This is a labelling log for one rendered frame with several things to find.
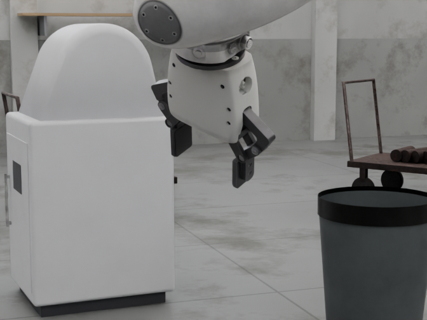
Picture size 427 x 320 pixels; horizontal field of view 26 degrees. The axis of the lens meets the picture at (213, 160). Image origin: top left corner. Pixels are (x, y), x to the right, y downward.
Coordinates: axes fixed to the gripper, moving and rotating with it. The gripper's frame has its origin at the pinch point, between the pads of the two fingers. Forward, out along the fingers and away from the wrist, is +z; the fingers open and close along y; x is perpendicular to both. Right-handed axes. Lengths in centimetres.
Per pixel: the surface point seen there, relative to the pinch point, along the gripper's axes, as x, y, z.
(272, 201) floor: -414, 274, 445
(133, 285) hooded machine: -164, 187, 281
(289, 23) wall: -787, 513, 534
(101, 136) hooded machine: -183, 220, 211
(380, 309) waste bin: -192, 63, 237
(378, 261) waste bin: -199, 70, 218
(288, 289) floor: -234, 137, 310
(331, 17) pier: -827, 476, 531
